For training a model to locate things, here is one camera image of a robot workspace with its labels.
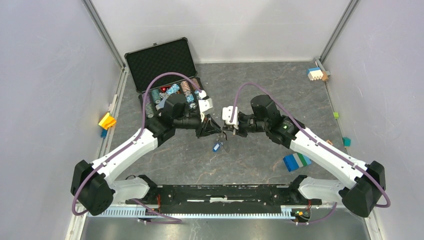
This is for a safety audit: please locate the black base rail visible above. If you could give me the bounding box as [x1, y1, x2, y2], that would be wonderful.
[140, 184, 322, 214]

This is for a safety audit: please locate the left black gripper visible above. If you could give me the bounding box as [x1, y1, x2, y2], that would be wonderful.
[174, 111, 222, 139]

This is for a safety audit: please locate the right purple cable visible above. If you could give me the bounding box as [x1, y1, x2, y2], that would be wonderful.
[230, 82, 392, 209]

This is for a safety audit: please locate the black poker chip case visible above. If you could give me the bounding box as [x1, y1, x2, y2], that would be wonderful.
[124, 37, 204, 121]

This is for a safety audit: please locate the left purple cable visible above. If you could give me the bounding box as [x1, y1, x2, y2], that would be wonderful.
[71, 72, 205, 217]

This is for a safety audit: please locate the blue white brick block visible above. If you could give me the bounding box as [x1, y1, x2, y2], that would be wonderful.
[307, 67, 324, 81]

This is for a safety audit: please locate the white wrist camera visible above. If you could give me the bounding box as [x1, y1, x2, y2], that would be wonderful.
[198, 90, 214, 116]
[221, 105, 239, 130]

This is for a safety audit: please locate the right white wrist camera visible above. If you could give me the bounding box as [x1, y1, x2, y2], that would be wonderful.
[221, 105, 239, 130]

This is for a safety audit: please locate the yellow orange block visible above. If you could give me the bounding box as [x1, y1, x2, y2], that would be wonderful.
[98, 112, 117, 130]

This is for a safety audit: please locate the small blue block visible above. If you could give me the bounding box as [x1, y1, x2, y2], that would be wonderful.
[100, 129, 108, 139]

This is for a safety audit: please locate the purple cable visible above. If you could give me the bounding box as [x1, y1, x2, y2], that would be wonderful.
[230, 82, 392, 209]
[71, 72, 205, 217]

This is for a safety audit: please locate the blue green white brick stack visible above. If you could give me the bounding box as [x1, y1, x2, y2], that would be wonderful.
[283, 152, 312, 172]

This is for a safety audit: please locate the small teal cube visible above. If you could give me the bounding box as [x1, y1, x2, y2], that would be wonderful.
[342, 136, 352, 148]

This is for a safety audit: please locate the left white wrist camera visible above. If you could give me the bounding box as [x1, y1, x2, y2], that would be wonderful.
[198, 90, 214, 116]

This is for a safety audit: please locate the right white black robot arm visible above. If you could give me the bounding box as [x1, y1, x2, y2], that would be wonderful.
[221, 94, 387, 218]

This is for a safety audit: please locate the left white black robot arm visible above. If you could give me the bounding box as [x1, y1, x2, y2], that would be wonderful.
[70, 91, 221, 216]

